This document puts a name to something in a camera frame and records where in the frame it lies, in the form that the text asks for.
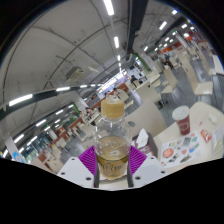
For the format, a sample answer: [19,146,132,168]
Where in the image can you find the red paper cup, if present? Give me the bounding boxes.
[171,105,192,136]

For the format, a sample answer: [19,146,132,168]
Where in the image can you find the clear tea bottle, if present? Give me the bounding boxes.
[93,96,132,181]

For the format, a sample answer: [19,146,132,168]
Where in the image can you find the white paper napkin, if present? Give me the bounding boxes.
[135,128,150,149]

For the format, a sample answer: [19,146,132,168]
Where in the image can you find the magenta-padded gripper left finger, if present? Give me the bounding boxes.
[57,145,100,189]

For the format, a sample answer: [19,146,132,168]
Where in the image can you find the beige canteen chairs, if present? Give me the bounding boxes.
[31,46,224,168]

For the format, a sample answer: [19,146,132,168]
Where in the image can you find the colourful printed flyer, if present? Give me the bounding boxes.
[159,131,204,168]

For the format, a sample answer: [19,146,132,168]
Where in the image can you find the ceiling lights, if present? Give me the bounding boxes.
[3,0,198,148]

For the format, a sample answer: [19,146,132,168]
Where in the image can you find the small red sauce packet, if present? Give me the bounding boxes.
[199,128,212,144]

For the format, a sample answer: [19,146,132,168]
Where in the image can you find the beige chair with round hole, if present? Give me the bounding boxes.
[124,98,168,139]

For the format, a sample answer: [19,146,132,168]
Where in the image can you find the clear plastic pouch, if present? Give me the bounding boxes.
[210,125,224,155]

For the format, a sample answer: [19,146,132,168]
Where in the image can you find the ceiling air conditioner unit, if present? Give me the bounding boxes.
[64,66,86,83]

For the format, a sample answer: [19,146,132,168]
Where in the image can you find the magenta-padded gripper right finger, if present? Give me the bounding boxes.
[126,145,168,189]

